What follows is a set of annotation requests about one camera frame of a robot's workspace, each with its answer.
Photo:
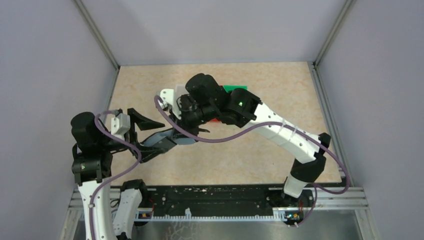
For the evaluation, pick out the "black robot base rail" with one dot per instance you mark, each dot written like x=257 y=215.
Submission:
x=221 y=203

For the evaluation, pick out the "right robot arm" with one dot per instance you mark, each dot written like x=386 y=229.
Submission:
x=206 y=100

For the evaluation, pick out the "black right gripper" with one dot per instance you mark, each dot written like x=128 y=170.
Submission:
x=185 y=120

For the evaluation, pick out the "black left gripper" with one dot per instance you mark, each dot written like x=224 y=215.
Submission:
x=133 y=133

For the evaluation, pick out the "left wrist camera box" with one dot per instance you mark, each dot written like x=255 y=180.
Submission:
x=120 y=125

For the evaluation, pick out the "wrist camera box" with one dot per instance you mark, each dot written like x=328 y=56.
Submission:
x=120 y=125
x=169 y=102

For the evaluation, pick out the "grey aluminium frame rail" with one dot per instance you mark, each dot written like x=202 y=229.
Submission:
x=320 y=72

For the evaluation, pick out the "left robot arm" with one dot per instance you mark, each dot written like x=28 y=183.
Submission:
x=92 y=161

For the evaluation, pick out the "white plastic bin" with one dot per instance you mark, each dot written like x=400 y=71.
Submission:
x=180 y=90

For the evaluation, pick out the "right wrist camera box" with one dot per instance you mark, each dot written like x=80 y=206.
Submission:
x=169 y=102

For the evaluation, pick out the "green plastic bin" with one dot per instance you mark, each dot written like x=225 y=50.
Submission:
x=230 y=88

